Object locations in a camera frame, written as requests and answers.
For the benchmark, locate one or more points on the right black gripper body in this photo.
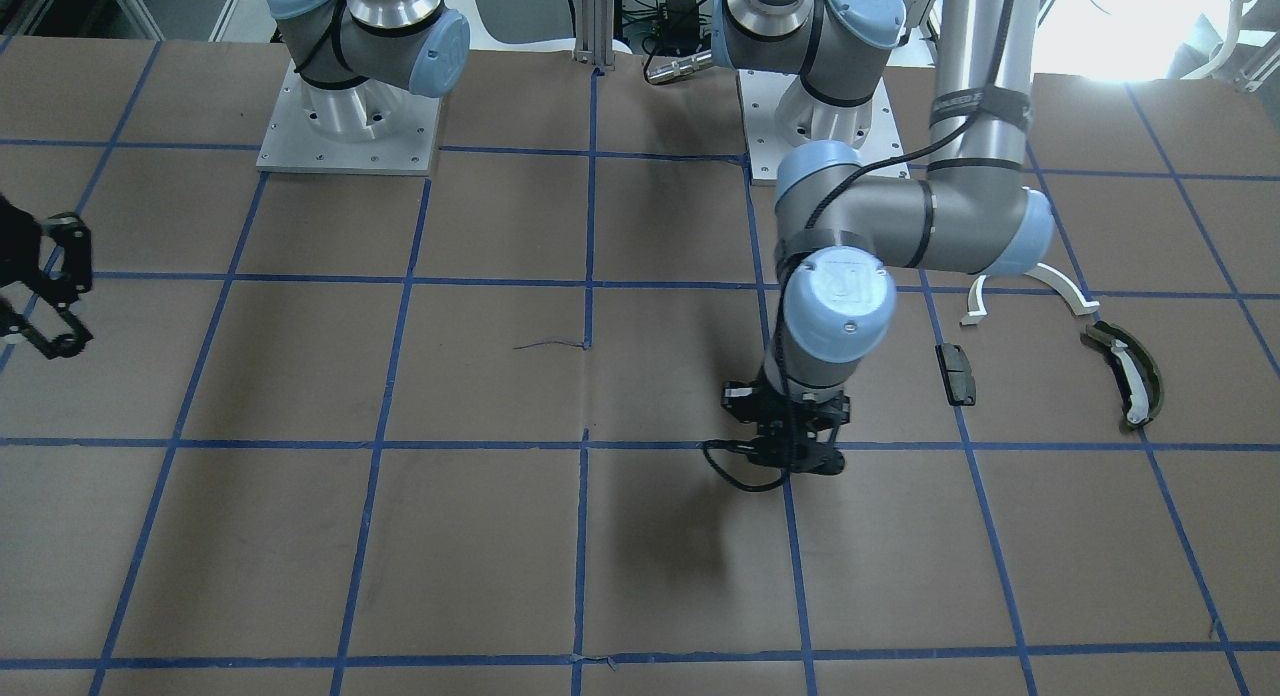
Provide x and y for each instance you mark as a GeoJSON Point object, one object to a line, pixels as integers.
{"type": "Point", "coordinates": [63, 244]}

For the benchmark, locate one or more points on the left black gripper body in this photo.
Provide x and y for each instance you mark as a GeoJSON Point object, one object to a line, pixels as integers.
{"type": "Point", "coordinates": [741, 405]}

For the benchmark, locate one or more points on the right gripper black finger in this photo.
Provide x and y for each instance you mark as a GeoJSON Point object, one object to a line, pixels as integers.
{"type": "Point", "coordinates": [75, 276]}

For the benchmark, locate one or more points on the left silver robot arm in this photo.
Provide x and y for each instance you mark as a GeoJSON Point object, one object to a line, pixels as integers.
{"type": "Point", "coordinates": [956, 205]}

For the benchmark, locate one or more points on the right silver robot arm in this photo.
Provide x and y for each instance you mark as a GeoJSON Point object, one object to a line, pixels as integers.
{"type": "Point", "coordinates": [419, 46]}

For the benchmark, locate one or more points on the black brake pad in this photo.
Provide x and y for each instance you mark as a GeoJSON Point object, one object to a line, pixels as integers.
{"type": "Point", "coordinates": [957, 374]}

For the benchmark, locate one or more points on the white curved plastic piece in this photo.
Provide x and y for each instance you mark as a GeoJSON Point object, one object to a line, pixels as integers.
{"type": "Point", "coordinates": [1066, 288]}

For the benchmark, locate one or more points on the green brake shoe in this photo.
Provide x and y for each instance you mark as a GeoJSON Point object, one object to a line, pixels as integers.
{"type": "Point", "coordinates": [1135, 370]}

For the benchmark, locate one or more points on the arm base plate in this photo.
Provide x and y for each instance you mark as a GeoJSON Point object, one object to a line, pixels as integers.
{"type": "Point", "coordinates": [777, 117]}
{"type": "Point", "coordinates": [371, 129]}

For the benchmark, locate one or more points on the aluminium frame post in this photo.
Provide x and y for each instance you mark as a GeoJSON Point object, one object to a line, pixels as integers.
{"type": "Point", "coordinates": [593, 32]}

